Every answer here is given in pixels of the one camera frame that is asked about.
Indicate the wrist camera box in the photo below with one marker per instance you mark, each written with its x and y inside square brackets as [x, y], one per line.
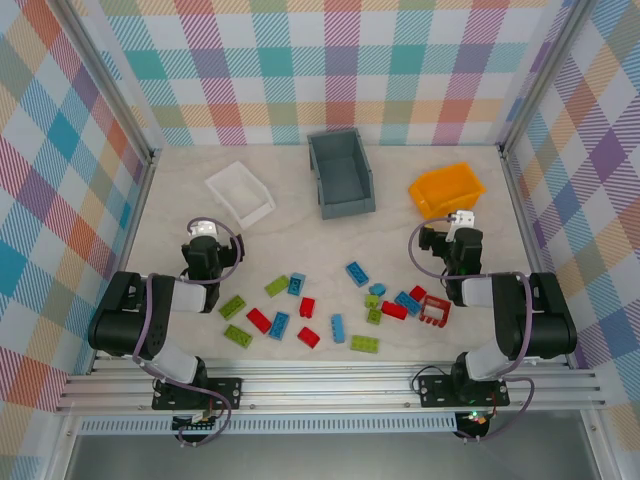
[204, 230]
[462, 218]

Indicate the red lego frame piece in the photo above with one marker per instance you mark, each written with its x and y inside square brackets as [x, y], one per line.
[436, 301]

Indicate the orange plastic bin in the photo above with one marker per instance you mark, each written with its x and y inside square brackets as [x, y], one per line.
[445, 187]

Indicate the aluminium side rail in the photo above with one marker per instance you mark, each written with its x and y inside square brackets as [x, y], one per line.
[135, 215]
[527, 215]

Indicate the grey plastic bin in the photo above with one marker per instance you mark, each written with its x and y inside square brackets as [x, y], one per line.
[340, 175]

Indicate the aluminium frame post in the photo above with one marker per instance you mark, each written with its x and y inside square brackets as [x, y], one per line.
[545, 75]
[107, 75]

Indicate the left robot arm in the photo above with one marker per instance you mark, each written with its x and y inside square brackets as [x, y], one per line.
[120, 310]

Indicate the small blue lego brick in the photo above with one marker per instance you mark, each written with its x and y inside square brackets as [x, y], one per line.
[377, 289]

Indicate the small red lego brick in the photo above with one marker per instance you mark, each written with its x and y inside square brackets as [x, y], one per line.
[417, 292]

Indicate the black controller board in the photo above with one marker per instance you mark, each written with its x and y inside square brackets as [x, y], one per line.
[197, 425]
[475, 418]

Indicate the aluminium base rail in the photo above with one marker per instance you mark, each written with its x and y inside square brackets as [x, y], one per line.
[325, 385]

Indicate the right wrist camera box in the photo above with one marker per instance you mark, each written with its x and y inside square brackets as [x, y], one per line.
[462, 218]

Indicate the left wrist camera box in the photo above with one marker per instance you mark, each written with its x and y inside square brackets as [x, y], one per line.
[204, 230]

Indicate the white plastic bin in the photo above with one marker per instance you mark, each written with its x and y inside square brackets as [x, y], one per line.
[240, 195]

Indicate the small green lego brick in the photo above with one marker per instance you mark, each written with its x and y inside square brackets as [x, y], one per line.
[375, 315]
[371, 300]

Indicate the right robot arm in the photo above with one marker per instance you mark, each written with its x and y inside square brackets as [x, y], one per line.
[545, 320]

